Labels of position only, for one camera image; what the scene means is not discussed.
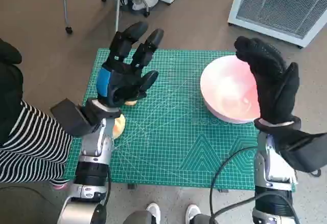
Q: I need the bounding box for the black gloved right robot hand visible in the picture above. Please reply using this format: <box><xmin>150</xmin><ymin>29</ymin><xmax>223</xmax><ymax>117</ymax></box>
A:
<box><xmin>234</xmin><ymin>36</ymin><xmax>300</xmax><ymax>125</ymax></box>

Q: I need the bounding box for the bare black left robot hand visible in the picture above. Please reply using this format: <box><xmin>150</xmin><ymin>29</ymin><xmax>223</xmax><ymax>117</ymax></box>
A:
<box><xmin>96</xmin><ymin>21</ymin><xmax>165</xmax><ymax>107</ymax></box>

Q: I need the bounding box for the round bread bun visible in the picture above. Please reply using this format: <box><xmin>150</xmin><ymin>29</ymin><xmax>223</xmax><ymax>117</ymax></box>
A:
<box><xmin>112</xmin><ymin>114</ymin><xmax>127</xmax><ymax>140</ymax></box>

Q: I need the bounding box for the pink bowl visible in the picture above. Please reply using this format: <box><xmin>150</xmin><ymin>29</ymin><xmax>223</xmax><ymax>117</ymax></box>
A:
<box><xmin>200</xmin><ymin>55</ymin><xmax>261</xmax><ymax>124</ymax></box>

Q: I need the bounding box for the green cutting mat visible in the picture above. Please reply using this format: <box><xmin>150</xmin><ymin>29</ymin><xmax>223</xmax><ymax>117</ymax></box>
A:
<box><xmin>63</xmin><ymin>49</ymin><xmax>298</xmax><ymax>191</ymax></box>

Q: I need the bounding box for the large white mesh cabinet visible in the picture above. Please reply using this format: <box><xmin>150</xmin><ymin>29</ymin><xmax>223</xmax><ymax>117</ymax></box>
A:
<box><xmin>227</xmin><ymin>0</ymin><xmax>327</xmax><ymax>48</ymax></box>

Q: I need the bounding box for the white shoe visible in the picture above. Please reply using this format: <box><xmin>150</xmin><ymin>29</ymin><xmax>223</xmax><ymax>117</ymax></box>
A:
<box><xmin>185</xmin><ymin>204</ymin><xmax>201</xmax><ymax>224</ymax></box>
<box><xmin>146</xmin><ymin>203</ymin><xmax>161</xmax><ymax>224</ymax></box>

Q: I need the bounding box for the grey leg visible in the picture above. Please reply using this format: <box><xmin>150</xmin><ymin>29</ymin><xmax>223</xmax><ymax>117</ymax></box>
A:
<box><xmin>190</xmin><ymin>214</ymin><xmax>218</xmax><ymax>224</ymax></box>
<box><xmin>123</xmin><ymin>210</ymin><xmax>154</xmax><ymax>224</ymax></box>

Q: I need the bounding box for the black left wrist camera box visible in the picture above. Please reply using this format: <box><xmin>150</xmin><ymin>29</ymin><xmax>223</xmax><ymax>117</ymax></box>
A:
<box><xmin>50</xmin><ymin>98</ymin><xmax>103</xmax><ymax>137</ymax></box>

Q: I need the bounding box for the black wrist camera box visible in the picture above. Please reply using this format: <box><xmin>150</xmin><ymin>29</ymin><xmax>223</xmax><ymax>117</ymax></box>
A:
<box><xmin>50</xmin><ymin>98</ymin><xmax>103</xmax><ymax>137</ymax></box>
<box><xmin>277</xmin><ymin>129</ymin><xmax>327</xmax><ymax>173</ymax></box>

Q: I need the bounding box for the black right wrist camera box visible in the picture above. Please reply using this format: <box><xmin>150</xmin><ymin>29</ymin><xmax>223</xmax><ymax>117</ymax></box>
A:
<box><xmin>277</xmin><ymin>129</ymin><xmax>327</xmax><ymax>173</ymax></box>

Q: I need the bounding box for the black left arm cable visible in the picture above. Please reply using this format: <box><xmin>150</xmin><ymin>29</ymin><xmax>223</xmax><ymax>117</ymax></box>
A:
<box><xmin>94</xmin><ymin>167</ymin><xmax>112</xmax><ymax>224</ymax></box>

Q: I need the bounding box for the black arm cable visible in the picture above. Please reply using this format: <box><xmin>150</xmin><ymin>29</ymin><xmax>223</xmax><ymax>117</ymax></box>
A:
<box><xmin>208</xmin><ymin>146</ymin><xmax>259</xmax><ymax>224</ymax></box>
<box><xmin>94</xmin><ymin>167</ymin><xmax>112</xmax><ymax>224</ymax></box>

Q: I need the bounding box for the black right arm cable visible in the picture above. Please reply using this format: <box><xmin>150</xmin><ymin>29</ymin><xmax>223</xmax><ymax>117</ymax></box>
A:
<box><xmin>208</xmin><ymin>146</ymin><xmax>259</xmax><ymax>224</ymax></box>

